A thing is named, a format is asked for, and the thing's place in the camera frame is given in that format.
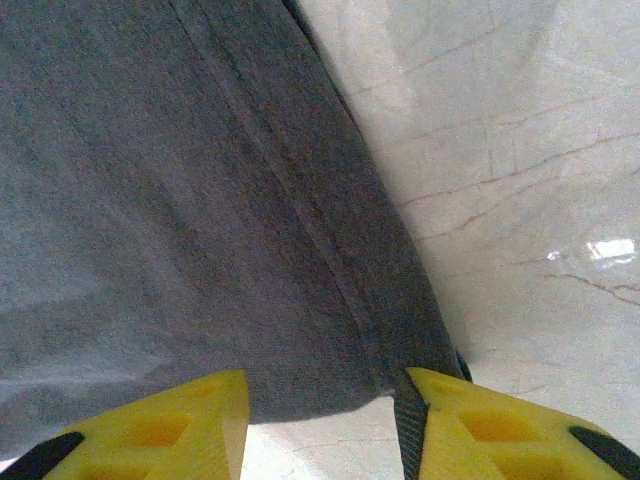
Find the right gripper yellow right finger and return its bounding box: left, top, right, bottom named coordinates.
left=393, top=367, right=640, bottom=480

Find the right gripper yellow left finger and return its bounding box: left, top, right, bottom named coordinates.
left=0, top=369, right=250, bottom=480

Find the black t-shirt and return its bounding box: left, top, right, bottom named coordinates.
left=0, top=0, right=474, bottom=451

